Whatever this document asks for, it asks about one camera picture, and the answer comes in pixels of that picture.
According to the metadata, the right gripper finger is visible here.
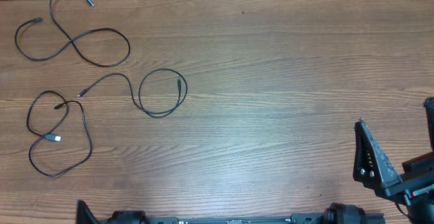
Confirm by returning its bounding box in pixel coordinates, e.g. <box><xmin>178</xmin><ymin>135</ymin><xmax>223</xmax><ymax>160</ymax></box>
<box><xmin>423</xmin><ymin>97</ymin><xmax>434</xmax><ymax>150</ymax></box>
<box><xmin>353</xmin><ymin>119</ymin><xmax>403</xmax><ymax>191</ymax></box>

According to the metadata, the black cable with silver plug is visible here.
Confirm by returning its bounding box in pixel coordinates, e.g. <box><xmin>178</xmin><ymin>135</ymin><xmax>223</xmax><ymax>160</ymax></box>
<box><xmin>26</xmin><ymin>90</ymin><xmax>94</xmax><ymax>178</ymax></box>

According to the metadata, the black thin cable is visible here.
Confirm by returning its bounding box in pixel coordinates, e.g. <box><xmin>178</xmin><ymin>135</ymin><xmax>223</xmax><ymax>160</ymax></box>
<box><xmin>14</xmin><ymin>0</ymin><xmax>132</xmax><ymax>68</ymax></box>

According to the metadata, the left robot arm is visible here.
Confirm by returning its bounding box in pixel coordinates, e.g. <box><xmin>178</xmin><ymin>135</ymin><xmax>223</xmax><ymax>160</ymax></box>
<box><xmin>75</xmin><ymin>200</ymin><xmax>149</xmax><ymax>224</ymax></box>

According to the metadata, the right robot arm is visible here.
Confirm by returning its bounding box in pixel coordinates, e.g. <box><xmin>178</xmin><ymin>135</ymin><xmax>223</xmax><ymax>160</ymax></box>
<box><xmin>317</xmin><ymin>97</ymin><xmax>433</xmax><ymax>224</ymax></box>

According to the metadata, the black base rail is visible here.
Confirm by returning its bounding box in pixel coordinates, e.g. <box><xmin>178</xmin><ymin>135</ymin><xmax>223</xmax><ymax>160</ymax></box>
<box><xmin>84</xmin><ymin>212</ymin><xmax>386</xmax><ymax>224</ymax></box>

